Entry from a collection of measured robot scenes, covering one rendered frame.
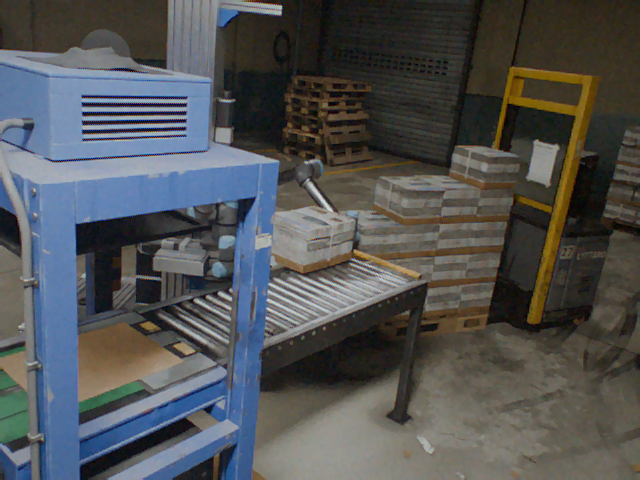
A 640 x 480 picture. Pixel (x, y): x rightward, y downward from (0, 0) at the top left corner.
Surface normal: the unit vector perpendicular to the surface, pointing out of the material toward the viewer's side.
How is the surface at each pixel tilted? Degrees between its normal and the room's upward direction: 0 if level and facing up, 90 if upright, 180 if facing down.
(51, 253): 90
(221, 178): 90
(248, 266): 90
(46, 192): 90
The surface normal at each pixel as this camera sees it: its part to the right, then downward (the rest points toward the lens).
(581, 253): 0.43, 0.32
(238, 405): -0.66, 0.17
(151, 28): 0.75, 0.29
